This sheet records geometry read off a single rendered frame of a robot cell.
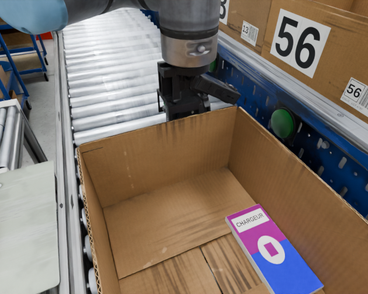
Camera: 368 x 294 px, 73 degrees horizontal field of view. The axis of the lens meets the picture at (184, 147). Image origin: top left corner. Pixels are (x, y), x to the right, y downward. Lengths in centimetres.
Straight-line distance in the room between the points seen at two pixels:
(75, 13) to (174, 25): 13
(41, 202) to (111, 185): 17
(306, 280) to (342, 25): 46
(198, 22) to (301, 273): 40
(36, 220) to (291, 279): 45
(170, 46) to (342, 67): 36
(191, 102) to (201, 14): 14
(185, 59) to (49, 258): 39
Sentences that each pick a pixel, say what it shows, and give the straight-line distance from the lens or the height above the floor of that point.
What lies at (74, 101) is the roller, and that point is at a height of 75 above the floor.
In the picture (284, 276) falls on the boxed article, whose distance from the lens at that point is 45.
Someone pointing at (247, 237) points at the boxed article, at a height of 77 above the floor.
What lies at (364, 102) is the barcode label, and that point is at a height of 92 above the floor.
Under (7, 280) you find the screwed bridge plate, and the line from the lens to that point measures 53.
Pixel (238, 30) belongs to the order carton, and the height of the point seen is 92.
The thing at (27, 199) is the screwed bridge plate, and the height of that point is 75.
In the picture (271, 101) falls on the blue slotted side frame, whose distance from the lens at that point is 73.
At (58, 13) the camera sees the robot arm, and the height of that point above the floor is 110.
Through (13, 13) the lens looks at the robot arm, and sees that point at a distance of 34.
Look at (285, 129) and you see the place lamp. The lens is 63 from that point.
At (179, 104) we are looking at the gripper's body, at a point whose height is 94.
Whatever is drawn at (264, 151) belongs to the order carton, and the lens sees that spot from 44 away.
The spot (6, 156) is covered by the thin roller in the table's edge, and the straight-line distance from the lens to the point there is 75.
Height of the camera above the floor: 117
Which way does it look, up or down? 42 degrees down
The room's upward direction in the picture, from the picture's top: straight up
